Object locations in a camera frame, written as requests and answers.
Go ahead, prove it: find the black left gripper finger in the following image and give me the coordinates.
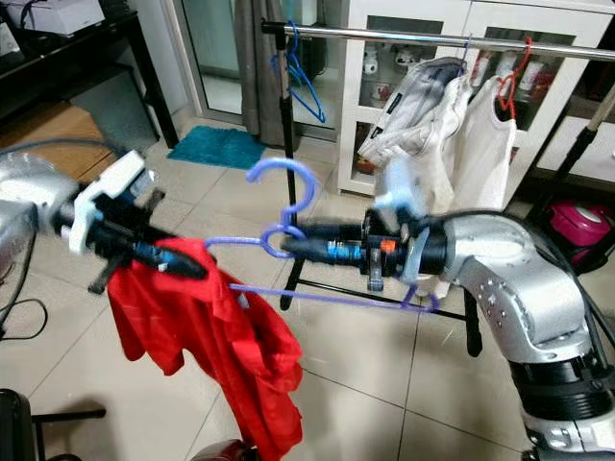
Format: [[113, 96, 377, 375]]
[[149, 246, 210, 280]]

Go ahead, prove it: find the red shirt with plaid lining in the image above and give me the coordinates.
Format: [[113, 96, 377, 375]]
[[106, 238, 305, 461]]

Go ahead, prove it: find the blue plastic hanger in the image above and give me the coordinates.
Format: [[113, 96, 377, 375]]
[[269, 21, 328, 126]]

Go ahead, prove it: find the red plastic hanger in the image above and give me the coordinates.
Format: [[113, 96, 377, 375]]
[[497, 36, 537, 122]]

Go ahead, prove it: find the teal floor mat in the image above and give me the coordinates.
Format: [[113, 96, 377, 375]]
[[166, 125, 258, 171]]

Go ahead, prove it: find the white glass door cabinet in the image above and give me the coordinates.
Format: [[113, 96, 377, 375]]
[[332, 0, 615, 193]]

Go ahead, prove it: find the large brown cardboard box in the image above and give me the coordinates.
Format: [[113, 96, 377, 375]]
[[0, 101, 107, 180]]

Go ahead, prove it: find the white jacket with black labels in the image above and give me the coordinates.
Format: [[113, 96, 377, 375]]
[[357, 56, 467, 170]]

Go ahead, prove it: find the white tank top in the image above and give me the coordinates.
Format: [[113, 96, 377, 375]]
[[452, 72, 520, 212]]

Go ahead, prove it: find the grey curtain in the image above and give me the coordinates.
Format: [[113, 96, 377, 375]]
[[231, 0, 284, 145]]

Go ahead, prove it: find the black desk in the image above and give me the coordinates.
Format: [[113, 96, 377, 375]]
[[0, 10, 180, 150]]

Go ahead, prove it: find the sliding glass door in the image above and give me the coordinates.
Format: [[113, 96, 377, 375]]
[[173, 0, 337, 126]]

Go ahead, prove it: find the dark red round object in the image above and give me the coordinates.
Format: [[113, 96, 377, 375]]
[[216, 440, 275, 461]]

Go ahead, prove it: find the black and chrome clothes rack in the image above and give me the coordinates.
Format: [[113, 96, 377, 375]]
[[259, 21, 615, 358]]

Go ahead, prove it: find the magenta lidded container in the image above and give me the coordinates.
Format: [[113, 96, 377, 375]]
[[550, 200, 612, 272]]

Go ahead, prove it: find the white printer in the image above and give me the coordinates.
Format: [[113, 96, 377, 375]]
[[8, 0, 107, 37]]

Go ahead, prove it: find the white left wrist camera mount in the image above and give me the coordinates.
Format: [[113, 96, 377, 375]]
[[69, 149, 155, 255]]

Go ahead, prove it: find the pale grey right wrist camera mount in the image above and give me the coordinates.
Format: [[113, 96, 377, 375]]
[[375, 158, 431, 289]]

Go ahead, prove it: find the black metal frame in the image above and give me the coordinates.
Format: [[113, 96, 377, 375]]
[[0, 389, 107, 461]]

